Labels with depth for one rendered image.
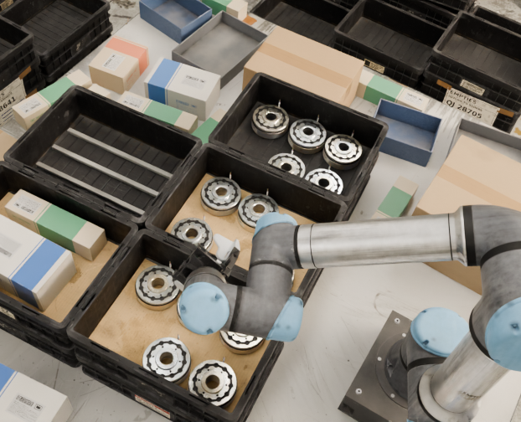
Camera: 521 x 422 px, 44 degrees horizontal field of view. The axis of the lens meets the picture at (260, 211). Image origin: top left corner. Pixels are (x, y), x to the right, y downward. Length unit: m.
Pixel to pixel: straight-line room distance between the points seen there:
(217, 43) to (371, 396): 1.30
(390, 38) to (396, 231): 1.96
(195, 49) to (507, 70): 1.25
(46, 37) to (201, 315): 2.00
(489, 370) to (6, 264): 1.01
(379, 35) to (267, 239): 1.95
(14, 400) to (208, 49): 1.28
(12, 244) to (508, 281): 1.05
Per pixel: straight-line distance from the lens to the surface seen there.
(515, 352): 0.98
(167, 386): 1.35
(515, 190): 1.81
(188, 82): 2.02
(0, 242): 1.57
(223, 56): 2.23
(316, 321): 1.68
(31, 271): 1.51
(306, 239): 1.07
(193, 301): 1.00
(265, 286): 1.04
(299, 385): 1.61
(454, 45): 2.82
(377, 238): 1.05
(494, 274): 0.99
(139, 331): 1.50
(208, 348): 1.48
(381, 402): 1.52
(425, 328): 1.36
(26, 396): 1.53
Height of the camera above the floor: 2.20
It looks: 55 degrees down
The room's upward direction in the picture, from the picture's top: 8 degrees clockwise
